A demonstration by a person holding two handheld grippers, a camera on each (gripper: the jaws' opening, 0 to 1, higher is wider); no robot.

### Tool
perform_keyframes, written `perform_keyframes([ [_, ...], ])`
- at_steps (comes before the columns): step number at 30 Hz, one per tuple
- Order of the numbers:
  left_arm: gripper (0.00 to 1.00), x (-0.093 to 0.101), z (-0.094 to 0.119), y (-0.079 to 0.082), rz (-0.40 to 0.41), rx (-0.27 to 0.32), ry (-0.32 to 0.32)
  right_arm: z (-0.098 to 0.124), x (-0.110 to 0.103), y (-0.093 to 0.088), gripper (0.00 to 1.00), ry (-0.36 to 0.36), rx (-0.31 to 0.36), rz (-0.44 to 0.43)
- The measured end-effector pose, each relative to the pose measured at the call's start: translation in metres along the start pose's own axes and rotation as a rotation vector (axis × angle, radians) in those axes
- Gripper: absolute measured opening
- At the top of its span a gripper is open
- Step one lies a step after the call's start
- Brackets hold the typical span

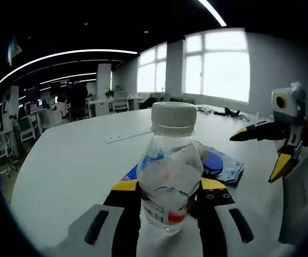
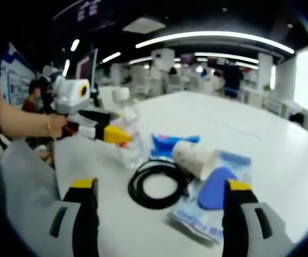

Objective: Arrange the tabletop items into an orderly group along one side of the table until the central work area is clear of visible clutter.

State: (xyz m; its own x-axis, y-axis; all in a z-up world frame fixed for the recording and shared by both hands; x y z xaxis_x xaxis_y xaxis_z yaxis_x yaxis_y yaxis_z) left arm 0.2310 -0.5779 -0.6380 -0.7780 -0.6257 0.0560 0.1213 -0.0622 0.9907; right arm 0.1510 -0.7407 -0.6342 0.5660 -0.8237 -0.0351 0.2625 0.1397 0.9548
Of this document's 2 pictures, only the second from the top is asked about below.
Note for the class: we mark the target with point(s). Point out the person's left hand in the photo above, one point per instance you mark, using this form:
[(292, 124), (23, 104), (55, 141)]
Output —
[(57, 124)]

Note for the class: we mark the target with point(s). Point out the long curved ceiling light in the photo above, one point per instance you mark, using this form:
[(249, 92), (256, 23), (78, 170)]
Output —
[(215, 34)]

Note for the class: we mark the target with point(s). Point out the clear plastic water bottle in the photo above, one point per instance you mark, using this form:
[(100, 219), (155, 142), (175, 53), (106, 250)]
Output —
[(130, 117)]

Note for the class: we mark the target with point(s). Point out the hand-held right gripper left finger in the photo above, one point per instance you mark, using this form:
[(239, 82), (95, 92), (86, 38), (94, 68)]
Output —
[(84, 219)]

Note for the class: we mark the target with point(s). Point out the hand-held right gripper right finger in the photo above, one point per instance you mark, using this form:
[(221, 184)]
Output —
[(237, 219)]

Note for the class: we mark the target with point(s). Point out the white paper cup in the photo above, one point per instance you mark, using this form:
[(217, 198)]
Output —
[(194, 159)]

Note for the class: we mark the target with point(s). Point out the computer monitor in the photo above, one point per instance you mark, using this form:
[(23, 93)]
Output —
[(87, 69)]

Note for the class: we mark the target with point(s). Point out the blue tissue packet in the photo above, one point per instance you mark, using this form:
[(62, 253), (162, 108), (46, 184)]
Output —
[(164, 144)]

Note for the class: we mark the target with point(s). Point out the white table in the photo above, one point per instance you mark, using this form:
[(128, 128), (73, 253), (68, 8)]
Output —
[(250, 128)]

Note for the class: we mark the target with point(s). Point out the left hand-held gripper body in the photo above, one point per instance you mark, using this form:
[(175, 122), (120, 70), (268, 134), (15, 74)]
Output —
[(68, 93)]

